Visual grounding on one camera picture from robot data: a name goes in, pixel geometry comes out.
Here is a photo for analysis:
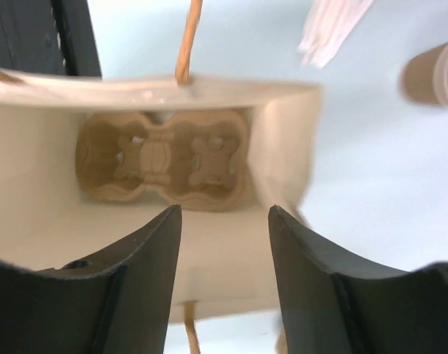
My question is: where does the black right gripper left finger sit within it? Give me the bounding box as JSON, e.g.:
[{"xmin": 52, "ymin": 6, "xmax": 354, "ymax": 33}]
[{"xmin": 0, "ymin": 205, "xmax": 182, "ymax": 353}]

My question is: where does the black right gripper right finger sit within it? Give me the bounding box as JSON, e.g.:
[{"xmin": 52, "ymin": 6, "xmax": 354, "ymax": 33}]
[{"xmin": 268, "ymin": 206, "xmax": 448, "ymax": 353}]

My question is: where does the beige paper takeout bag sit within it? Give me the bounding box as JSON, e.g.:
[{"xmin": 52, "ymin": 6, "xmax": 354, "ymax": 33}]
[{"xmin": 0, "ymin": 0, "xmax": 323, "ymax": 354}]

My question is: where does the stack of brown paper cups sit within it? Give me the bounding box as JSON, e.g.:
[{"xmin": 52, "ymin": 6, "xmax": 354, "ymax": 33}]
[{"xmin": 399, "ymin": 42, "xmax": 448, "ymax": 108}]

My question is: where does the paper-wrapped straw, lowest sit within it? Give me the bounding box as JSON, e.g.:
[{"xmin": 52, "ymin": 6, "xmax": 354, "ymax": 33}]
[{"xmin": 297, "ymin": 0, "xmax": 373, "ymax": 68}]

